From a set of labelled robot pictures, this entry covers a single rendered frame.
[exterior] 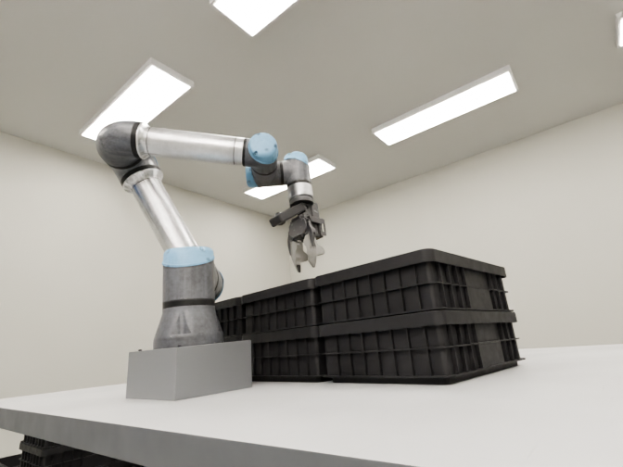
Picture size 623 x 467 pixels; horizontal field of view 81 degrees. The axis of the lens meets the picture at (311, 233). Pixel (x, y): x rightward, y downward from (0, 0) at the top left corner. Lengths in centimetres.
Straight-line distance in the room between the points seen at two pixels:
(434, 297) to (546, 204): 378
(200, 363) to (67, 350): 320
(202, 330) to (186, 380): 11
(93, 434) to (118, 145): 67
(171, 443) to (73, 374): 352
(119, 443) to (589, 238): 413
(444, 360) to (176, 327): 53
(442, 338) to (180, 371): 48
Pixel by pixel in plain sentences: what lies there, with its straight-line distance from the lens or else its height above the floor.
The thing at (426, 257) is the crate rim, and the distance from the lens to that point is 68.
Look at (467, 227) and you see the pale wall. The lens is 452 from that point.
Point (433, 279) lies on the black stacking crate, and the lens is 69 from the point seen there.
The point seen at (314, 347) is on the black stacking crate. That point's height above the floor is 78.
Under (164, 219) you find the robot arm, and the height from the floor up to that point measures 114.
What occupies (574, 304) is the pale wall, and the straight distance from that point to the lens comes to 425.
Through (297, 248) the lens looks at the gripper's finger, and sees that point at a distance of 103.
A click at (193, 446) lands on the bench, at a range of 44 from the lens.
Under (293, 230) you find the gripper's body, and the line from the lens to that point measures 104.
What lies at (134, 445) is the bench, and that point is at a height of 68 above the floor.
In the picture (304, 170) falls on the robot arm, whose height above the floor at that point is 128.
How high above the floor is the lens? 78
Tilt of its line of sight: 17 degrees up
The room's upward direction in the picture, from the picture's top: 4 degrees counter-clockwise
